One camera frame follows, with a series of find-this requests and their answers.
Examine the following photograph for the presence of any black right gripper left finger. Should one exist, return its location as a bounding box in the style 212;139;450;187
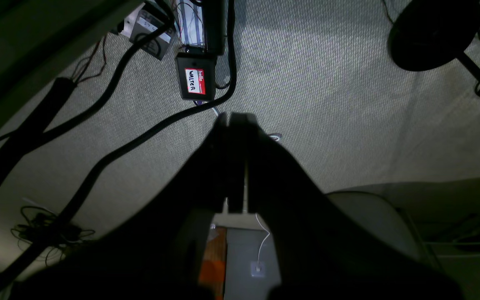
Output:
11;114;227;300

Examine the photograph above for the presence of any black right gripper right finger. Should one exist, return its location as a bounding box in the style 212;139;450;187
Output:
228;113;464;300

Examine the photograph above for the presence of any black box with name sticker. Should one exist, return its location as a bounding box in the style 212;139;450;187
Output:
175;52;217;102

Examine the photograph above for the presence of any grey power adapter box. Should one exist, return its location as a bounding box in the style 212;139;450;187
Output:
129;1;176;60

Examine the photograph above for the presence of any black round stand base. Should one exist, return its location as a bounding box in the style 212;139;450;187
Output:
388;0;480;72

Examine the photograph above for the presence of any white thin cable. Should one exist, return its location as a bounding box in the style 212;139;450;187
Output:
255;212;270;271

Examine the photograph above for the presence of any thick black cable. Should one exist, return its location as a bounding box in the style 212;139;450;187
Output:
0;0;237;300

